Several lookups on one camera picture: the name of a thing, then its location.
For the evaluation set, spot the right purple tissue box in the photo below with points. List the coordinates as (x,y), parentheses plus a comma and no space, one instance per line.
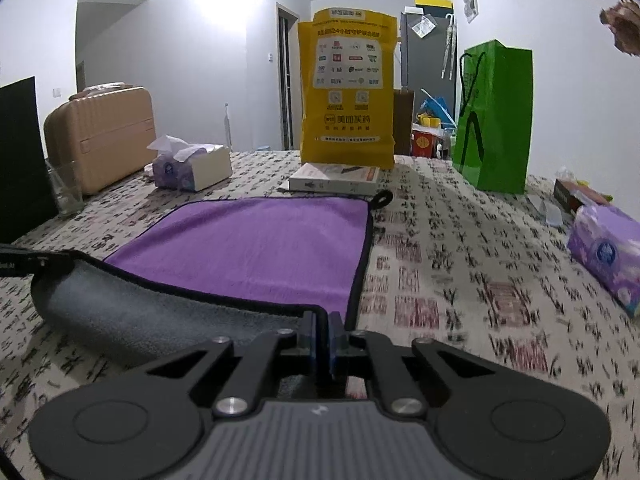
(605,241)

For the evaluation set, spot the left purple tissue box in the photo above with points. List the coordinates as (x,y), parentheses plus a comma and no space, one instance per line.
(189,167)

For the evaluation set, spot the dark red small box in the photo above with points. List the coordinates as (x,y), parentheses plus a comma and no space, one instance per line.
(571,195)

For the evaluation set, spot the purple grey microfibre towel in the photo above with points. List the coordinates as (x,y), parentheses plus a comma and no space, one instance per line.
(234,268)

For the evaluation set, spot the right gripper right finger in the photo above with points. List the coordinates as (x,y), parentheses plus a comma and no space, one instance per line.
(375,359)

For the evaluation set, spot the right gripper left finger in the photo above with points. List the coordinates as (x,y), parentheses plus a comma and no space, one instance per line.
(268,359)

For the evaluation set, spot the clear drinking glass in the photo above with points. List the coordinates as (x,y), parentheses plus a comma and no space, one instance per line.
(66,189)

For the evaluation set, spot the black paper shopping bag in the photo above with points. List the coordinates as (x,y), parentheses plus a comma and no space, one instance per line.
(27,198)

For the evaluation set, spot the beige hard suitcase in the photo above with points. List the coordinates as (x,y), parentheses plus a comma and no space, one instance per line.
(105,136)

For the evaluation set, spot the yellow delivery bag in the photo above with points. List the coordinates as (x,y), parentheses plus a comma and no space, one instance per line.
(347,66)

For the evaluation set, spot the brown chair back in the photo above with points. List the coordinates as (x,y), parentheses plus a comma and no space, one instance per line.
(403,121)

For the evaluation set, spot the purple tissue box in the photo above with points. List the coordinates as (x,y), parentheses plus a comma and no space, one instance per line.
(189,167)
(605,241)

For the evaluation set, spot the yellow black box on fridge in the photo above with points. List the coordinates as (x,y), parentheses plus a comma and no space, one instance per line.
(443,4)

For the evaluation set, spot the white flat box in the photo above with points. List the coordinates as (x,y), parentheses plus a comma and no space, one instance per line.
(334,179)

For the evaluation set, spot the dried pink roses bouquet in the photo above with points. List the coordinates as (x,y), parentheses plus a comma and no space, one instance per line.
(622,20)

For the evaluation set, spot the red gift box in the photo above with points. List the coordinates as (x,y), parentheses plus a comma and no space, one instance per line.
(425,143)

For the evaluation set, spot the wall picture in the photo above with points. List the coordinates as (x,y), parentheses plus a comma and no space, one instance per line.
(470,8)

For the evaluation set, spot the green paper shopping bag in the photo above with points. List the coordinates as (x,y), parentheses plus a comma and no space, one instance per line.
(496,117)

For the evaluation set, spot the grey refrigerator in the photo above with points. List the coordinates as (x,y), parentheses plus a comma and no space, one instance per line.
(425,59)

